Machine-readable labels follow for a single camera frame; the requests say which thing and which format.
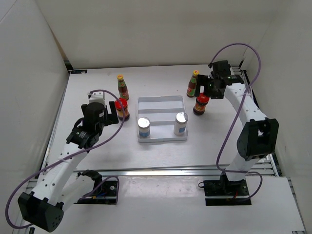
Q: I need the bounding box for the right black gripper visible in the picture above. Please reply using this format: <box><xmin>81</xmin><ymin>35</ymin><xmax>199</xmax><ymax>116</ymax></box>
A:
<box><xmin>194</xmin><ymin>75</ymin><xmax>224</xmax><ymax>99</ymax></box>

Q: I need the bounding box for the yellow-cap sauce bottle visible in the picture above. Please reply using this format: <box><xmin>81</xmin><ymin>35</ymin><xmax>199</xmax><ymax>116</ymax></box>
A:
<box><xmin>186</xmin><ymin>70</ymin><xmax>199</xmax><ymax>98</ymax></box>
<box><xmin>117</xmin><ymin>74</ymin><xmax>129</xmax><ymax>100</ymax></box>

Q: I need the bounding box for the red-lid sauce jar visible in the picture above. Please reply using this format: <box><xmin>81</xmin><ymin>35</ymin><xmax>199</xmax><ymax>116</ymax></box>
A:
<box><xmin>193</xmin><ymin>93</ymin><xmax>210</xmax><ymax>116</ymax></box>
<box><xmin>115</xmin><ymin>98</ymin><xmax>130</xmax><ymax>121</ymax></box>

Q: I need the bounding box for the silver-cap salt shaker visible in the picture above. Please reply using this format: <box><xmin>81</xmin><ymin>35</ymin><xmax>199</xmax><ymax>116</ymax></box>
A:
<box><xmin>174</xmin><ymin>112</ymin><xmax>188</xmax><ymax>136</ymax></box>
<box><xmin>137</xmin><ymin>117</ymin><xmax>150</xmax><ymax>138</ymax></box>

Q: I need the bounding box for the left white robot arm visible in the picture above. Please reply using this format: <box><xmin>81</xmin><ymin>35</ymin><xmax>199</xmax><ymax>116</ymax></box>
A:
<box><xmin>18</xmin><ymin>101</ymin><xmax>119</xmax><ymax>233</ymax></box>

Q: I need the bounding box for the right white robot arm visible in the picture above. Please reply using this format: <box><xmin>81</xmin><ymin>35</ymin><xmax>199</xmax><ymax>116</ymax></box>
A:
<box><xmin>195</xmin><ymin>60</ymin><xmax>279</xmax><ymax>195</ymax></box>

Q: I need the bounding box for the white divided tray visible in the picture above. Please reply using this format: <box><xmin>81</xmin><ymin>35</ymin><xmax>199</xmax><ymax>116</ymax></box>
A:
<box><xmin>136</xmin><ymin>96</ymin><xmax>188</xmax><ymax>143</ymax></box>

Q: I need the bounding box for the left blue corner label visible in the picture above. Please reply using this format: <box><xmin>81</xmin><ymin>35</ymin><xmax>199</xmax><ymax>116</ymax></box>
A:
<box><xmin>70</xmin><ymin>69</ymin><xmax>88</xmax><ymax>74</ymax></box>

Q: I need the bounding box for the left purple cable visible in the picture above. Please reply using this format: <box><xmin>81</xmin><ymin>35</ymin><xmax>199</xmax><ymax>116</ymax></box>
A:
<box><xmin>4</xmin><ymin>89</ymin><xmax>126</xmax><ymax>230</ymax></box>

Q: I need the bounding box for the purple cable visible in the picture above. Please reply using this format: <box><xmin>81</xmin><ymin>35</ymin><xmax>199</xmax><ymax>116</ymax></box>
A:
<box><xmin>208</xmin><ymin>43</ymin><xmax>263</xmax><ymax>203</ymax></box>
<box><xmin>4</xmin><ymin>89</ymin><xmax>126</xmax><ymax>230</ymax></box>

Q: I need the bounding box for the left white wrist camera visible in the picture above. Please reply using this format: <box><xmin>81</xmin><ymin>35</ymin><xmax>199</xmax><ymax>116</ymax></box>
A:
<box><xmin>87</xmin><ymin>91</ymin><xmax>106</xmax><ymax>107</ymax></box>

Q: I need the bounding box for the aluminium right side rail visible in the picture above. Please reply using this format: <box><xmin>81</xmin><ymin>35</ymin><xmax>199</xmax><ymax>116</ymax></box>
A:
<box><xmin>230</xmin><ymin>66</ymin><xmax>257</xmax><ymax>104</ymax></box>

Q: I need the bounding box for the aluminium rail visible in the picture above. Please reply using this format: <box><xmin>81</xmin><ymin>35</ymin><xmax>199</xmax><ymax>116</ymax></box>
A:
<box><xmin>230</xmin><ymin>66</ymin><xmax>257</xmax><ymax>104</ymax></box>
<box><xmin>25</xmin><ymin>159</ymin><xmax>276</xmax><ymax>189</ymax></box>

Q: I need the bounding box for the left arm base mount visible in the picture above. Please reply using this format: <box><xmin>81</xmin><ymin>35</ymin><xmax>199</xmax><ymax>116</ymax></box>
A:
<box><xmin>76</xmin><ymin>170</ymin><xmax>120</xmax><ymax>205</ymax></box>

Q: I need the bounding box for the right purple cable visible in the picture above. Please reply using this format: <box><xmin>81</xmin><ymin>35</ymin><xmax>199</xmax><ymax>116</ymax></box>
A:
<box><xmin>208</xmin><ymin>43</ymin><xmax>263</xmax><ymax>203</ymax></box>

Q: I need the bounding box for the aluminium front rail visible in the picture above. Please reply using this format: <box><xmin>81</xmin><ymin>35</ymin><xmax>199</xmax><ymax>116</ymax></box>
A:
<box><xmin>25</xmin><ymin>159</ymin><xmax>276</xmax><ymax>189</ymax></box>

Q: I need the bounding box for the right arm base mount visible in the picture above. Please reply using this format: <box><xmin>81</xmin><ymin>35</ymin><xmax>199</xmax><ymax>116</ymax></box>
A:
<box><xmin>198</xmin><ymin>175</ymin><xmax>252</xmax><ymax>206</ymax></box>

